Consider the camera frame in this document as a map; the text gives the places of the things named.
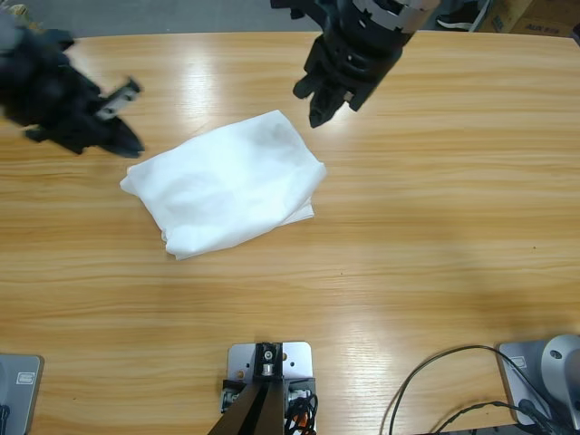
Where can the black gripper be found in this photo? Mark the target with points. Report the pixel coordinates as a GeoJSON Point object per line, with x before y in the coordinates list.
{"type": "Point", "coordinates": [353, 59]}
{"type": "Point", "coordinates": [45, 91]}

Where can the white Unitree T-shirt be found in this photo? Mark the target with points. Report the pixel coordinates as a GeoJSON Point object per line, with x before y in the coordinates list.
{"type": "Point", "coordinates": [227, 177]}
{"type": "Point", "coordinates": [302, 215]}

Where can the black white shoe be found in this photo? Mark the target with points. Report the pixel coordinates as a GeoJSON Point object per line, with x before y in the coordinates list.
{"type": "Point", "coordinates": [458, 16]}

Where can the wooden pallet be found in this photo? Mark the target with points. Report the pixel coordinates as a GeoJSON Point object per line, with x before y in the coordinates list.
{"type": "Point", "coordinates": [14, 9]}

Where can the brown cardboard box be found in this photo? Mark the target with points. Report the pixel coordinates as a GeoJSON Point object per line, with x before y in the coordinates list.
{"type": "Point", "coordinates": [535, 14]}

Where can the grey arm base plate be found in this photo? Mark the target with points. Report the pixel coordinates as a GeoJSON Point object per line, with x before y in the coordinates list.
{"type": "Point", "coordinates": [535, 381]}
{"type": "Point", "coordinates": [18, 394]}

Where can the white block with dark post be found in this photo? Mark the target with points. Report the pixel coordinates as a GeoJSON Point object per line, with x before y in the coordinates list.
{"type": "Point", "coordinates": [268, 390]}

